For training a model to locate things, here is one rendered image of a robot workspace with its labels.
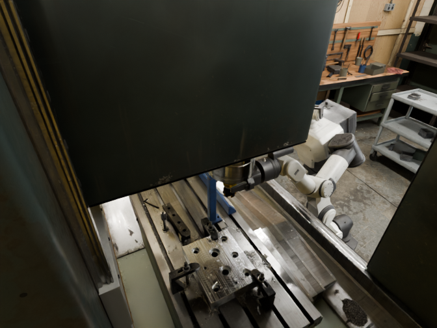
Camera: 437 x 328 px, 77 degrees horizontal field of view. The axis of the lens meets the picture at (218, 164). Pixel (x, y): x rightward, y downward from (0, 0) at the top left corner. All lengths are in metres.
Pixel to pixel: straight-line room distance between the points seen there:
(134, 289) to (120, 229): 0.39
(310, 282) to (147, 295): 0.84
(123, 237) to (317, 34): 1.50
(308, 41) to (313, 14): 0.06
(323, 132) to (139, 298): 1.26
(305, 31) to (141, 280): 1.41
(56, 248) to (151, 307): 1.18
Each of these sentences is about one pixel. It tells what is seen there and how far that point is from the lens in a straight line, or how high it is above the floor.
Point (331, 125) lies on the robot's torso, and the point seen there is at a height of 1.36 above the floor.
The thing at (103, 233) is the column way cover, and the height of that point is 1.41.
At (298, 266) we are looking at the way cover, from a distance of 1.61.
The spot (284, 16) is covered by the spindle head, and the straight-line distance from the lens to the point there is 0.69.
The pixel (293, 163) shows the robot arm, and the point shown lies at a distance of 1.04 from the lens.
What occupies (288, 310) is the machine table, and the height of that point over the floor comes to 0.90.
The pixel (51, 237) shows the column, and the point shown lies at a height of 1.72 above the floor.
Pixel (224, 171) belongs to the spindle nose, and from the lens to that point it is 0.85.
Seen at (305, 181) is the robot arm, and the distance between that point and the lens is 1.17.
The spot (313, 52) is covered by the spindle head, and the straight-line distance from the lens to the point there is 0.77.
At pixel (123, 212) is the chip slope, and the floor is 0.73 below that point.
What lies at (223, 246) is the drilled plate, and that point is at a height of 0.99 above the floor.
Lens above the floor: 2.00
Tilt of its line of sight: 35 degrees down
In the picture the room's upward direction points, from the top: 1 degrees clockwise
